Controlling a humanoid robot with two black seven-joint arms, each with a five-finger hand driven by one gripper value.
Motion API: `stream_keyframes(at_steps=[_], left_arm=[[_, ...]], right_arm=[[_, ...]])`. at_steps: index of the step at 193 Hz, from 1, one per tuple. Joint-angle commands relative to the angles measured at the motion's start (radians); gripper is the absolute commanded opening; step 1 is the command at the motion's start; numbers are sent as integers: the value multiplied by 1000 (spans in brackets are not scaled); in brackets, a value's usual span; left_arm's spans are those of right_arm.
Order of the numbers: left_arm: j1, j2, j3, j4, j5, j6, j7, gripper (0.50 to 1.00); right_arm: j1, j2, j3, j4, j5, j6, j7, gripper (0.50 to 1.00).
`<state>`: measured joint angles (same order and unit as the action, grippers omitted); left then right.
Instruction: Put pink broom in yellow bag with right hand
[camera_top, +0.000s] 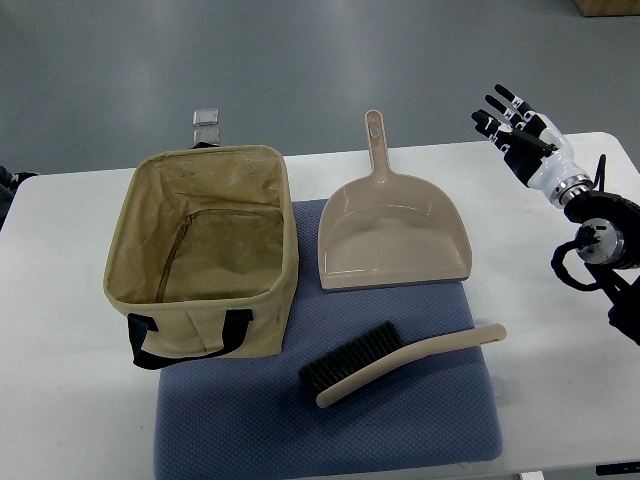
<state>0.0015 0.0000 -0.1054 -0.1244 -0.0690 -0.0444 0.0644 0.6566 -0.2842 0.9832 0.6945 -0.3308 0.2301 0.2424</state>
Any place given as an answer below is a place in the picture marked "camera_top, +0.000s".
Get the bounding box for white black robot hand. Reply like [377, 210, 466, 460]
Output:
[471, 84, 594, 208]

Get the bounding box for beige hand broom black bristles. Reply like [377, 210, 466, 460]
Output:
[298, 321, 507, 408]

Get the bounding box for cardboard box corner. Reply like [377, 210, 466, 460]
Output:
[575, 0, 640, 17]

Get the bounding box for beige plastic dustpan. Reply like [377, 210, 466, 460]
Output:
[317, 110, 472, 290]

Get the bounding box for black table control panel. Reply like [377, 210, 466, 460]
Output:
[595, 462, 640, 476]

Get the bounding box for blue cushion mat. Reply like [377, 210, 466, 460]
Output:
[154, 200, 502, 479]

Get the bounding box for dark object left edge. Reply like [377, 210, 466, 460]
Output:
[0, 166, 38, 200]

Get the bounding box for yellow fabric bag black handles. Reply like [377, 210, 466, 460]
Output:
[103, 145, 299, 370]

